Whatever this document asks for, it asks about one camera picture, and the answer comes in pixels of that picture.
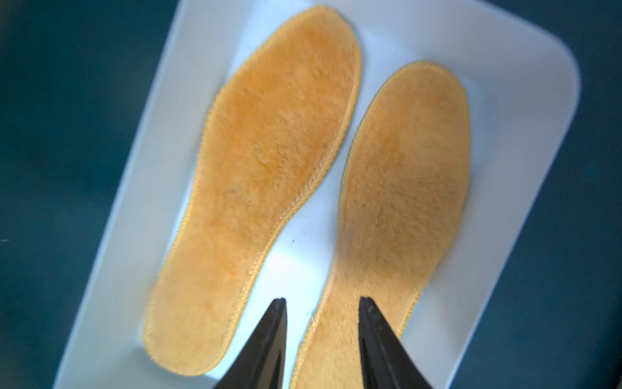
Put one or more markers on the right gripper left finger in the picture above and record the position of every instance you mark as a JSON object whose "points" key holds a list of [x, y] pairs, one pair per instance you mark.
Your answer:
{"points": [[260, 364]]}

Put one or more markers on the fuzzy yellow insole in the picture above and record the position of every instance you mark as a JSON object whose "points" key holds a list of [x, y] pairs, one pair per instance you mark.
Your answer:
{"points": [[270, 138], [402, 195]]}

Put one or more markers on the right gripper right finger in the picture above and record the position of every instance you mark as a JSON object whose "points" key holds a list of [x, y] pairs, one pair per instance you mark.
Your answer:
{"points": [[384, 361]]}

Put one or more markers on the green table mat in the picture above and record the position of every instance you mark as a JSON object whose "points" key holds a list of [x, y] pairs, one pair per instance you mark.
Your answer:
{"points": [[74, 81]]}

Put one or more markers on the white storage box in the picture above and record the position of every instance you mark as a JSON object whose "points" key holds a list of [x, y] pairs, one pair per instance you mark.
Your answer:
{"points": [[523, 86]]}

